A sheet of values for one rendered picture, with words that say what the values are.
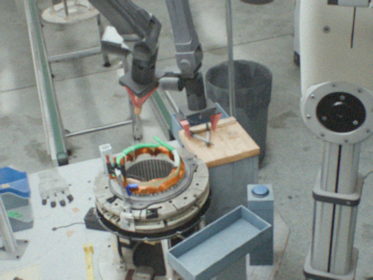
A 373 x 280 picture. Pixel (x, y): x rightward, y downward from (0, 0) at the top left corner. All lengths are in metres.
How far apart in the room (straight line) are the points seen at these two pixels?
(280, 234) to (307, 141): 1.86
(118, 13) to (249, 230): 0.66
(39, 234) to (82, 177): 0.32
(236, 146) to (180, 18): 0.43
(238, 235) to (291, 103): 2.65
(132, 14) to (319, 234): 0.70
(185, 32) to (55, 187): 0.83
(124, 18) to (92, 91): 3.29
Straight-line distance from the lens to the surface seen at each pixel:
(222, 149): 1.68
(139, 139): 3.72
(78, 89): 4.48
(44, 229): 1.95
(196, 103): 1.63
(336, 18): 1.03
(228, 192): 1.74
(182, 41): 1.55
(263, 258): 1.69
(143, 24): 1.17
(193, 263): 1.39
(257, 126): 3.23
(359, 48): 1.05
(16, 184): 2.19
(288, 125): 3.77
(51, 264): 1.82
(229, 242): 1.43
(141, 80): 1.32
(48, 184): 2.10
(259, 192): 1.55
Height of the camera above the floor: 2.02
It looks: 33 degrees down
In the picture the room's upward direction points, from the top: 6 degrees counter-clockwise
